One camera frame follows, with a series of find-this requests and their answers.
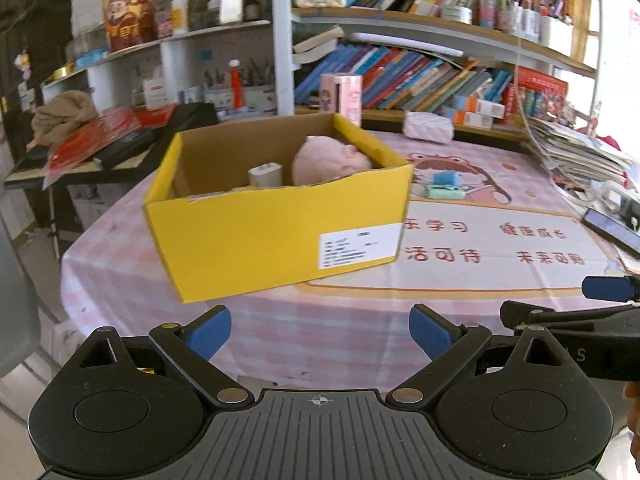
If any black electronic keyboard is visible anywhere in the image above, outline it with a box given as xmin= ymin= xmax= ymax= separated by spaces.
xmin=3 ymin=103 xmax=219 ymax=190

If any beige cloth bundle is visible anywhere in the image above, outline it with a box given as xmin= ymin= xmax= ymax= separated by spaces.
xmin=28 ymin=90 xmax=98 ymax=148

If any fortune god paper bag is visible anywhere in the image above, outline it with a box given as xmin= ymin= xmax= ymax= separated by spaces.
xmin=102 ymin=0 xmax=157 ymax=53

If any black smartphone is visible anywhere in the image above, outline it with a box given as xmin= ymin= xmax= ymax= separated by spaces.
xmin=582 ymin=208 xmax=640 ymax=257

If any white pen holder box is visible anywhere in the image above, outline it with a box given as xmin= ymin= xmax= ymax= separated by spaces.
xmin=539 ymin=15 xmax=574 ymax=56

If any red boxed book set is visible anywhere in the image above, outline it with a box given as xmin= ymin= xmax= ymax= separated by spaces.
xmin=514 ymin=66 xmax=568 ymax=107

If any orange white box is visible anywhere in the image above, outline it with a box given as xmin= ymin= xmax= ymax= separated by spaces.
xmin=454 ymin=96 xmax=506 ymax=119
xmin=442 ymin=107 xmax=494 ymax=129

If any white charger block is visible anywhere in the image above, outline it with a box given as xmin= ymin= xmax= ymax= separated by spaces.
xmin=247 ymin=162 xmax=282 ymax=188

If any orange white box lower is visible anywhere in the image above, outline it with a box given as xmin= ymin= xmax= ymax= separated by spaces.
xmin=442 ymin=107 xmax=494 ymax=129

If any pink cartoon table mat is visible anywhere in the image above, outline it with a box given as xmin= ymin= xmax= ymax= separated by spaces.
xmin=61 ymin=128 xmax=622 ymax=391

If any row of leaning books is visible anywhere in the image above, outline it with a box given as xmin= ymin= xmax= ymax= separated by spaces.
xmin=294 ymin=42 xmax=514 ymax=113

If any stack of papers and notebooks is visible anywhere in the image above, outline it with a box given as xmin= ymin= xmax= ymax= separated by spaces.
xmin=526 ymin=118 xmax=638 ymax=185

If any yellow cardboard box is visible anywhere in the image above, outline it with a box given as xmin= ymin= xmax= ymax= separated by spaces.
xmin=143 ymin=114 xmax=413 ymax=304

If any pink plush pig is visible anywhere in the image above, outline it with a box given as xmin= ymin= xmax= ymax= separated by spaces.
xmin=292 ymin=136 xmax=372 ymax=185

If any white quilted pouch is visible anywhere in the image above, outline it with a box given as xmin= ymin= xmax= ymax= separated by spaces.
xmin=402 ymin=112 xmax=454 ymax=144

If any orange white box upper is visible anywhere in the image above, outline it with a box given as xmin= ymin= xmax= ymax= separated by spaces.
xmin=454 ymin=96 xmax=506 ymax=119

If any white power strip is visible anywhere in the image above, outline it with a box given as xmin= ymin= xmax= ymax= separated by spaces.
xmin=600 ymin=180 xmax=640 ymax=222

